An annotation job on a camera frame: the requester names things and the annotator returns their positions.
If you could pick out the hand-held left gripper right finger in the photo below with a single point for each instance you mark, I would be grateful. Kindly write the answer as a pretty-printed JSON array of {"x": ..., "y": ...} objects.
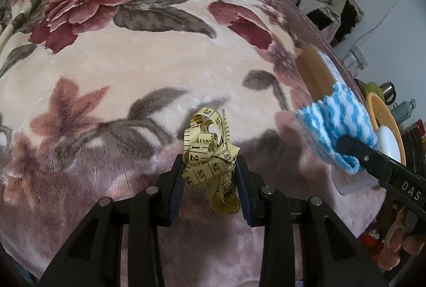
[{"x": 243, "y": 193}]

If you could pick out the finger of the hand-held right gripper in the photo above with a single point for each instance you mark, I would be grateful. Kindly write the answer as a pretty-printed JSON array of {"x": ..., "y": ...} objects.
[{"x": 362, "y": 157}]

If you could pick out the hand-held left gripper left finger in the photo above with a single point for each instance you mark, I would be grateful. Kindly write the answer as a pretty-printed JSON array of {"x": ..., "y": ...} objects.
[{"x": 178, "y": 187}]

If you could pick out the yellow tape measure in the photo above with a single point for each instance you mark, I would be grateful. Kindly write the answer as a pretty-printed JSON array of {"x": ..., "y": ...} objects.
[{"x": 206, "y": 170}]

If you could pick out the blue white striped cloth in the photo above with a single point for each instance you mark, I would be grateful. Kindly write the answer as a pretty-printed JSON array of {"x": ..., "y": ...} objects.
[{"x": 336, "y": 113}]

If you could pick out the person's right hand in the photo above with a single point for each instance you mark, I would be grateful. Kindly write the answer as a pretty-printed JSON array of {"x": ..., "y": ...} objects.
[{"x": 412, "y": 243}]

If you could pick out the white container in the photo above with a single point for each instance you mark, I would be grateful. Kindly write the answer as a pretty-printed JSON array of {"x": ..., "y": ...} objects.
[{"x": 389, "y": 142}]

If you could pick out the grey metal appliance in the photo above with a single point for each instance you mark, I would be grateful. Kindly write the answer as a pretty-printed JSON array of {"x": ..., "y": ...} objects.
[{"x": 404, "y": 110}]

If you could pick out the yellow-green cloth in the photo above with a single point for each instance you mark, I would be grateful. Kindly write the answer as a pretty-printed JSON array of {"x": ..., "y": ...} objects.
[{"x": 372, "y": 90}]

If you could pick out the metal kettle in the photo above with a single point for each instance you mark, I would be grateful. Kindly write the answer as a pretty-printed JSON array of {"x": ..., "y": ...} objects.
[{"x": 387, "y": 92}]

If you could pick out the wooden bed board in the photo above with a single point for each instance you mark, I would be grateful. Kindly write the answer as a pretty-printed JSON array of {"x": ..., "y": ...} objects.
[{"x": 314, "y": 73}]

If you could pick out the white power strip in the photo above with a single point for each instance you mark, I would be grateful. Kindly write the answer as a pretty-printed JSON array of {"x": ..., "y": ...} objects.
[{"x": 357, "y": 57}]

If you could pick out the floral fleece blanket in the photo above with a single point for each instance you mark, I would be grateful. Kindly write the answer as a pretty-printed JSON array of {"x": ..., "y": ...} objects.
[{"x": 149, "y": 67}]

